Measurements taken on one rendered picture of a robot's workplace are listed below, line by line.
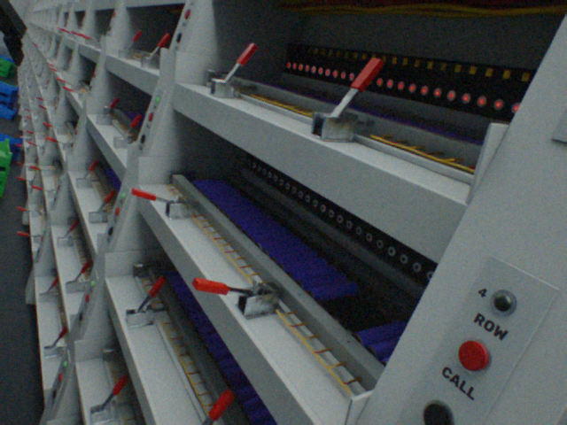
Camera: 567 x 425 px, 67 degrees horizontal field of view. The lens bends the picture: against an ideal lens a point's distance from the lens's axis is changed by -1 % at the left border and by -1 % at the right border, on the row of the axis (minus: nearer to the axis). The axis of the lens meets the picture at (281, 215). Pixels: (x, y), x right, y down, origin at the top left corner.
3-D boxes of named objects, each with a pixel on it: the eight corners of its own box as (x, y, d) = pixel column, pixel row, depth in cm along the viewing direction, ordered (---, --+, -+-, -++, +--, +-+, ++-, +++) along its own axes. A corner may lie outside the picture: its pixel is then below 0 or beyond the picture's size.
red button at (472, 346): (476, 377, 23) (489, 351, 23) (452, 359, 24) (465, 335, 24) (485, 376, 24) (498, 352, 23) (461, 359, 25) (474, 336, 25)
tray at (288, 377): (326, 499, 31) (353, 400, 28) (136, 207, 79) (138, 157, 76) (491, 418, 42) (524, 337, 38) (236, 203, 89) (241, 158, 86)
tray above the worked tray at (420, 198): (447, 270, 28) (518, 44, 23) (172, 108, 75) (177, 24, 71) (594, 243, 38) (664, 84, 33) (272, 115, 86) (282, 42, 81)
